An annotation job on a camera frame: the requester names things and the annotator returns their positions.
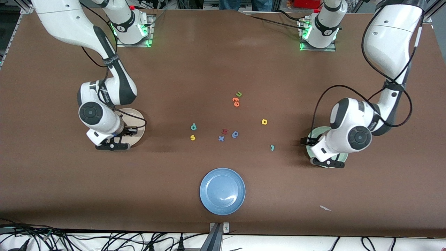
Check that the teal foam letter p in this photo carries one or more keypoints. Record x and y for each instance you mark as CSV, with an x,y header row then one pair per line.
x,y
193,126

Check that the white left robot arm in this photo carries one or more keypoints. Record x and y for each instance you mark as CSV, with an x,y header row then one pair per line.
x,y
390,38

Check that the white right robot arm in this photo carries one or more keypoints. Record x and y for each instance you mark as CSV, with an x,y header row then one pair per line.
x,y
69,21

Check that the beige brown plate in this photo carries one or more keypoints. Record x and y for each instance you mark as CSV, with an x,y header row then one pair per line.
x,y
139,138

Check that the light green plate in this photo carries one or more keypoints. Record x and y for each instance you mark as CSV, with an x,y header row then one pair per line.
x,y
322,130

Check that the white paper scrap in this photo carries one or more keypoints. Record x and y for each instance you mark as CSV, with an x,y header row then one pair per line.
x,y
325,208

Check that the blue foam letter a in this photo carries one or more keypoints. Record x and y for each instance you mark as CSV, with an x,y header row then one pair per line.
x,y
235,134

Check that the blue plate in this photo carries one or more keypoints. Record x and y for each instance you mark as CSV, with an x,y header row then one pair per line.
x,y
222,191

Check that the black power plug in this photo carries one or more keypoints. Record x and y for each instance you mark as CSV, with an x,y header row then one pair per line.
x,y
181,244

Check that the red box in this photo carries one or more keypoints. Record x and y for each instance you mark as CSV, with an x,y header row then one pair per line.
x,y
306,3

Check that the person in blue jeans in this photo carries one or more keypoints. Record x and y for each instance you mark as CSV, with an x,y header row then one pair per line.
x,y
228,4

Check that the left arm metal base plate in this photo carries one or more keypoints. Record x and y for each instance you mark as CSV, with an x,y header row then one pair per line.
x,y
318,49

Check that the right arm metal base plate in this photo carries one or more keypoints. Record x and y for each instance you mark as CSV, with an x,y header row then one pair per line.
x,y
152,24

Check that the metal table clamp bracket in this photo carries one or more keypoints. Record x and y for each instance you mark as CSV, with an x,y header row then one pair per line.
x,y
217,237

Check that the aluminium frame profile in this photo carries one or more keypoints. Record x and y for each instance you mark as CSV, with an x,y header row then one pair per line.
x,y
26,8
430,12

